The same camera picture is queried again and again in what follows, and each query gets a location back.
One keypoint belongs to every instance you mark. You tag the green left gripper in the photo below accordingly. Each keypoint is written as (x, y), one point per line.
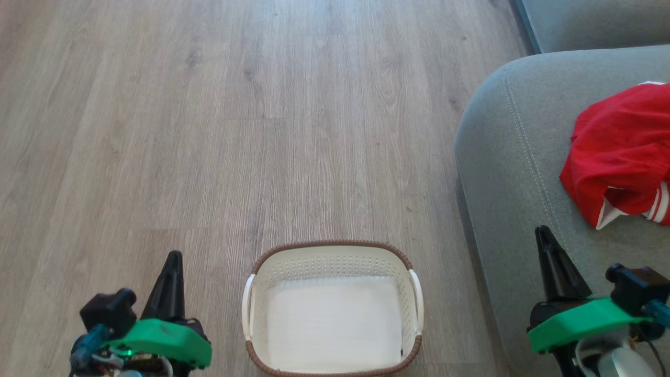
(162, 337)

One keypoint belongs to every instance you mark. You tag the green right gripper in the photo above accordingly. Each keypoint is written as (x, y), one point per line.
(581, 319)

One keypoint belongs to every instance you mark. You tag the red white garment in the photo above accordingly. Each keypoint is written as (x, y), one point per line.
(617, 141)

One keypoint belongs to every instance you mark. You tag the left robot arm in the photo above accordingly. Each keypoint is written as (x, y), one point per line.
(94, 366)

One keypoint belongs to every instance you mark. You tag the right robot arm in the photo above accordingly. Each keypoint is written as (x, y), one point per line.
(612, 361)

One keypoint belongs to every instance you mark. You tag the grey fabric sofa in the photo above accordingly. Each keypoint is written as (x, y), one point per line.
(523, 157)

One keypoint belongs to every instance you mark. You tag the white laundry basket brown rim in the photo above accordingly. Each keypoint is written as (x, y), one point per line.
(335, 262)

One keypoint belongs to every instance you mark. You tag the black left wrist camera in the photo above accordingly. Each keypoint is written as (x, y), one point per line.
(107, 311)

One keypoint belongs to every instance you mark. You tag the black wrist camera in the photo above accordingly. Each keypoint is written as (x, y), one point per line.
(107, 311)
(636, 288)

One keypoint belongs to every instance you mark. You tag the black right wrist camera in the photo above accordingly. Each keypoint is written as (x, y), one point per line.
(636, 288)

